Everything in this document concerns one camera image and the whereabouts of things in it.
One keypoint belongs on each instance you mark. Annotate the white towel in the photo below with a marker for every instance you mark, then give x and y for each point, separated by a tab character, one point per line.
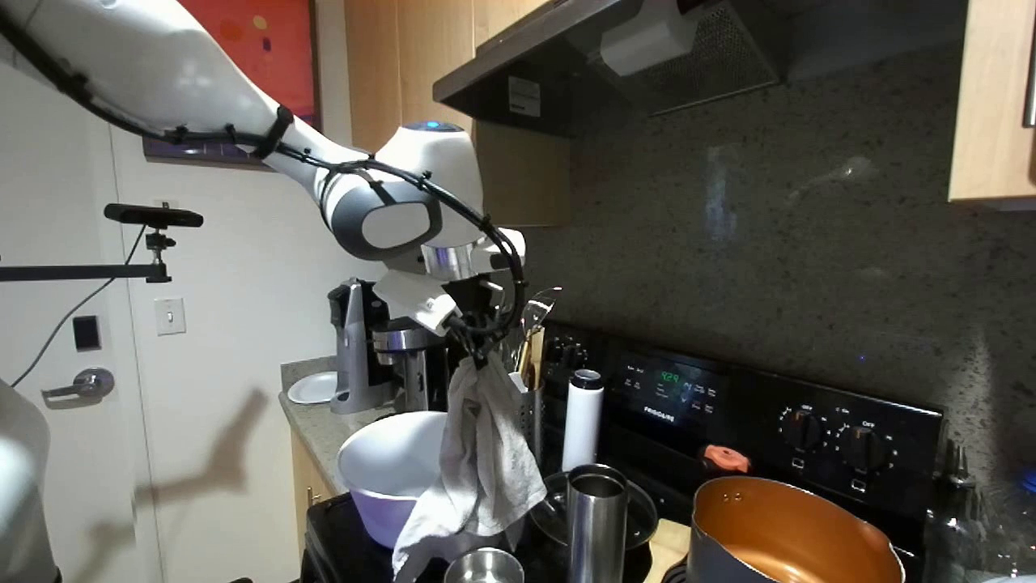
482	453

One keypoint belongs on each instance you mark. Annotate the black camera bar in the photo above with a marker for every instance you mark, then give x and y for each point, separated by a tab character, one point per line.
149	214

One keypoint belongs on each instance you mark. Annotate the red painting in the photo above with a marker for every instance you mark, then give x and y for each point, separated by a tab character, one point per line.
269	44

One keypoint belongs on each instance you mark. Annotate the dark range hood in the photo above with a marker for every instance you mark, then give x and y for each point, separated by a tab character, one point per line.
563	75

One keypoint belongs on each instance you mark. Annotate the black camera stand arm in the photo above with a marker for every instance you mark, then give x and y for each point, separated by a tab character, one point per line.
67	269

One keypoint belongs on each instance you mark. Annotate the glass pot lid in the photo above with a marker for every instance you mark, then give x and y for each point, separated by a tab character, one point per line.
646	511

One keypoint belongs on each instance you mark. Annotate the white rounded object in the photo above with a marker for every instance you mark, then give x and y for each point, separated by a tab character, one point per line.
20	474

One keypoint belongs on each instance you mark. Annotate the tall wooden wall cabinet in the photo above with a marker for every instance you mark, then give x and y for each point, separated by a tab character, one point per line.
431	65

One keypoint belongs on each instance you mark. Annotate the orange round object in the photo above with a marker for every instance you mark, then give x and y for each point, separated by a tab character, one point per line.
727	456

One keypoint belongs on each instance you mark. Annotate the wooden spatula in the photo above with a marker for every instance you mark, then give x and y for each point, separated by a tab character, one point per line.
670	550

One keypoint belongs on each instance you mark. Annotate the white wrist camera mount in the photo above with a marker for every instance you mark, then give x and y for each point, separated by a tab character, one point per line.
416	309

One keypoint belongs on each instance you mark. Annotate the white mixing bowl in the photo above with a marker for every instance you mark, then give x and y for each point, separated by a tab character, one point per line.
376	474

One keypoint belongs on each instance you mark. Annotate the white cylindrical bottle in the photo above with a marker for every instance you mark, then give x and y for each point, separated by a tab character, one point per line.
583	425

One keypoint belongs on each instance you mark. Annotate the wooden base cabinet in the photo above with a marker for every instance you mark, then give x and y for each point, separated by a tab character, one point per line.
309	474

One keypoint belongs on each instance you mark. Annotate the white plate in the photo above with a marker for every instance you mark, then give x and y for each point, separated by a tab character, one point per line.
314	388

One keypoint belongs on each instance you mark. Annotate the black stove knob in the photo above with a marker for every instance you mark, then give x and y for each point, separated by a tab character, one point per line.
867	443
800	425

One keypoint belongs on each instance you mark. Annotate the small silver cup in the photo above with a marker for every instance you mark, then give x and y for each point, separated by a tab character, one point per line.
486	566

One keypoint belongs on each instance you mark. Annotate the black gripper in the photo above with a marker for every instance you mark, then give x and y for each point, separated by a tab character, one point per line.
482	301

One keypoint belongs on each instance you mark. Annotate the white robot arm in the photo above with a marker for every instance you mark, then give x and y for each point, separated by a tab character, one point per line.
164	65

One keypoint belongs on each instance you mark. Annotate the stainless steel tumbler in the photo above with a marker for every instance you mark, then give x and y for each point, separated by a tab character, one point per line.
602	527

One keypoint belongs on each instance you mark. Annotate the copper nonstick pan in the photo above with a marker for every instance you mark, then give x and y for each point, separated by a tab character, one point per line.
780	527

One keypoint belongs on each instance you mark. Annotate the white light switch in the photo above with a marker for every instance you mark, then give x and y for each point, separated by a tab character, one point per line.
169	314

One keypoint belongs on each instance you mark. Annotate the dark glass bottle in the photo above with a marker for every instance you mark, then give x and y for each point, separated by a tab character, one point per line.
957	527

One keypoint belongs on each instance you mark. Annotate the black wall plate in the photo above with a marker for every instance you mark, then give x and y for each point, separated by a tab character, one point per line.
86	330

